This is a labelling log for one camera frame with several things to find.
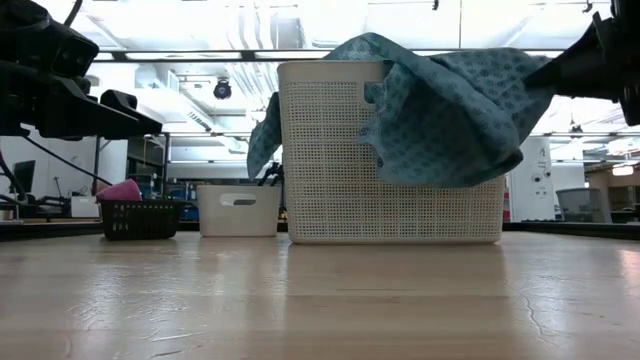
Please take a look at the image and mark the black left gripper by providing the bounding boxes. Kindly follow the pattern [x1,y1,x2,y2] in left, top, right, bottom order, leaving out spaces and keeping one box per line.
[22,19,164,141]

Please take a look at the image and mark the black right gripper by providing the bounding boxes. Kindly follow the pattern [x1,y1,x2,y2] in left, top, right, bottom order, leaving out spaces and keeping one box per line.
[522,0,640,126]

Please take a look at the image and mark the pink bandage roll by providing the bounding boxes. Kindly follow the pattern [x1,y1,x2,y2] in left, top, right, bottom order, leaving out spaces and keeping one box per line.
[94,178,144,203]

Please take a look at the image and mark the teal patterned gown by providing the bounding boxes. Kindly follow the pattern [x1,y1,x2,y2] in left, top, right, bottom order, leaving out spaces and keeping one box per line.
[246,32,556,189]

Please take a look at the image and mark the dark background shelf unit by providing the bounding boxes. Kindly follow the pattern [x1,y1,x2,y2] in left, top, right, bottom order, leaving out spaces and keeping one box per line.
[126,133,171,200]

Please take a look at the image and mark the white background box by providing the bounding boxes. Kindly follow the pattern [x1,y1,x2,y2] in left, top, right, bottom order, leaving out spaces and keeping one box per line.
[69,195,99,219]

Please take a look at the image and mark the black monitor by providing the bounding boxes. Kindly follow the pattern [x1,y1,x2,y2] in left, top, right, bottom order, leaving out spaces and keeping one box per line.
[12,159,37,195]

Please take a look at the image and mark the black background device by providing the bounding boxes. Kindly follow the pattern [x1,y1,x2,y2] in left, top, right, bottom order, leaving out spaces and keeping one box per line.
[24,192,71,218]

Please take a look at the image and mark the black overhead crossbar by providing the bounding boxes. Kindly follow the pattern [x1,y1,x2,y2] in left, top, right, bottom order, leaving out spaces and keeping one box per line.
[94,48,566,62]

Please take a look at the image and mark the small black mesh basket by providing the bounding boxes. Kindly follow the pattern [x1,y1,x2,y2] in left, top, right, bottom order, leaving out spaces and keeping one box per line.
[99,198,184,242]

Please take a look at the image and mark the white cylindrical tank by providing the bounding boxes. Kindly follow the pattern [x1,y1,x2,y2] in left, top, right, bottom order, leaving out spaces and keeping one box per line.
[508,135,557,222]

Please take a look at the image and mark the blue storage bins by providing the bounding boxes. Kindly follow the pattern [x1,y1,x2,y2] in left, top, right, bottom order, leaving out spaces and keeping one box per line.
[169,182,199,221]

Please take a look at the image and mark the grey round bin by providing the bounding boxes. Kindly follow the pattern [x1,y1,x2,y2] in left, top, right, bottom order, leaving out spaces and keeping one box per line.
[555,187,614,224]

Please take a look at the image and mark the small white plastic bin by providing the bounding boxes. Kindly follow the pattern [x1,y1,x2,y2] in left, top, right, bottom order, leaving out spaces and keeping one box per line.
[196,184,282,238]

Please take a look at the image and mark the large white perforated basket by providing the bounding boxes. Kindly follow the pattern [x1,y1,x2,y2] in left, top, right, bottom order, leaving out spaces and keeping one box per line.
[277,59,506,245]

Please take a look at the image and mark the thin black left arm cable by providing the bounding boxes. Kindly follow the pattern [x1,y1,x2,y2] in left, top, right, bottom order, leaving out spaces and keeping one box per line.
[23,136,115,187]

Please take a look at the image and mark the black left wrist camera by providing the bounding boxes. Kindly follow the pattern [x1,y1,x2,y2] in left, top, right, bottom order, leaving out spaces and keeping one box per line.
[49,29,100,79]

